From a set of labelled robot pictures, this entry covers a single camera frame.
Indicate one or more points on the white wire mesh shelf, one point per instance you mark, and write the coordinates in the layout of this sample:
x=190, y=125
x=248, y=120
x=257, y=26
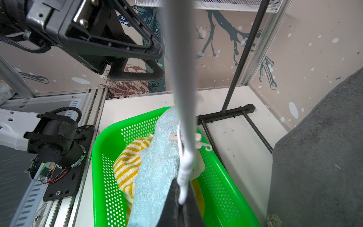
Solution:
x=229, y=5

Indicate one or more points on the black clothes rack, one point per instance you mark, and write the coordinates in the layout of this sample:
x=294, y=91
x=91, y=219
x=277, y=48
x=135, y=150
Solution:
x=240, y=111

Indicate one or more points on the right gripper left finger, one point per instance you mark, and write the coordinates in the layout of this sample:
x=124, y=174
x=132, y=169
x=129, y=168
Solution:
x=170, y=216

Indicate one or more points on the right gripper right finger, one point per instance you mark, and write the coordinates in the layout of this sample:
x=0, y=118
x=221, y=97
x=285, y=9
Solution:
x=191, y=215

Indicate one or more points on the green plastic basket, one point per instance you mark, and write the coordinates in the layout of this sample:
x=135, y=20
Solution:
x=225, y=205

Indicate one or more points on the yellow striped towel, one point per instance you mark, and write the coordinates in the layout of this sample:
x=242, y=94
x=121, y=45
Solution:
x=126, y=168

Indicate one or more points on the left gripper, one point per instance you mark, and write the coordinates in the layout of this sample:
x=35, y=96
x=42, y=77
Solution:
x=88, y=31

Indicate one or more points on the white wire hanger front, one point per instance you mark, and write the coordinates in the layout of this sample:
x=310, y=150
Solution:
x=178, y=33

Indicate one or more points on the light blue towel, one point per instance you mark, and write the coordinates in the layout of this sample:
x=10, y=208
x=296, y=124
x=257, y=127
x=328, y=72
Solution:
x=160, y=165

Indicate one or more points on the dark grey towel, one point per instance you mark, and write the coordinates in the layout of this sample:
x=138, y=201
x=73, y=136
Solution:
x=317, y=169

